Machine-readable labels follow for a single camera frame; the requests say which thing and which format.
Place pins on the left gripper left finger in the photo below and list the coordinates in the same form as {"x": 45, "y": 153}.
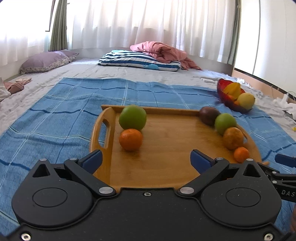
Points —
{"x": 82, "y": 170}

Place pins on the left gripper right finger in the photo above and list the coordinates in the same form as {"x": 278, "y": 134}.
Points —
{"x": 211, "y": 171}

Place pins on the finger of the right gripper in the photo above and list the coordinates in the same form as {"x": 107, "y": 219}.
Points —
{"x": 285, "y": 160}
{"x": 268, "y": 170}

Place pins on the orange tangerine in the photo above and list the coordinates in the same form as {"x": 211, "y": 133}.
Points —
{"x": 241, "y": 154}
{"x": 131, "y": 139}

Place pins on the yellowish orange fruit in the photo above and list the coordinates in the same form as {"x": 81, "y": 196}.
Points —
{"x": 233, "y": 138}

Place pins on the green apple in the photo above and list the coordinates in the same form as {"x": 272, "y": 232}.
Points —
{"x": 223, "y": 122}
{"x": 133, "y": 116}

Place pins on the dark purple plum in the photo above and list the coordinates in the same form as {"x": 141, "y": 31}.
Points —
{"x": 208, "y": 115}

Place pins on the person's hand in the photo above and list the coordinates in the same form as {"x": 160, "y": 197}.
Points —
{"x": 293, "y": 220}

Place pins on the wooden serving tray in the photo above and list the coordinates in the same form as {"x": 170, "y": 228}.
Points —
{"x": 163, "y": 159}

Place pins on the blue plaid blanket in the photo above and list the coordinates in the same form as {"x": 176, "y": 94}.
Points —
{"x": 60, "y": 124}

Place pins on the white clothes at right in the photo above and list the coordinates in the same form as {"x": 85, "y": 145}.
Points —
{"x": 284, "y": 105}

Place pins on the yellow pear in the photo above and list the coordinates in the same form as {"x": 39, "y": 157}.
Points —
{"x": 246, "y": 100}

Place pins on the grey bed sheet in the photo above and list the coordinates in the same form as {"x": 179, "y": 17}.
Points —
{"x": 14, "y": 106}

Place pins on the yellow starfruit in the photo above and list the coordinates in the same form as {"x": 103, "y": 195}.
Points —
{"x": 233, "y": 90}

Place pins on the red glass fruit bowl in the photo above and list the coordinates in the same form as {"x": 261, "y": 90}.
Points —
{"x": 228, "y": 100}

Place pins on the pink clothes pile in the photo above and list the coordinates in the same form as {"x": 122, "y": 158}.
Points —
{"x": 10, "y": 88}

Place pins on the purple pillow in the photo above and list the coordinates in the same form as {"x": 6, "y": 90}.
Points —
{"x": 46, "y": 61}

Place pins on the blue striped pillow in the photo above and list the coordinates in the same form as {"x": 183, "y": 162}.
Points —
{"x": 125, "y": 58}

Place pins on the pink crumpled quilt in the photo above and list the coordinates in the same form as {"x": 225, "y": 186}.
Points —
{"x": 165, "y": 53}

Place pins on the green curtain left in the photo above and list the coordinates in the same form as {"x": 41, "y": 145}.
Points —
{"x": 59, "y": 31}

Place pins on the green curtain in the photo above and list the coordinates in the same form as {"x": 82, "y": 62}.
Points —
{"x": 59, "y": 31}
{"x": 235, "y": 33}

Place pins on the green curtain right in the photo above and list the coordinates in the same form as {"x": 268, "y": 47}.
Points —
{"x": 235, "y": 33}

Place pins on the white sheer curtain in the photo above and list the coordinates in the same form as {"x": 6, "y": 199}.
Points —
{"x": 200, "y": 28}

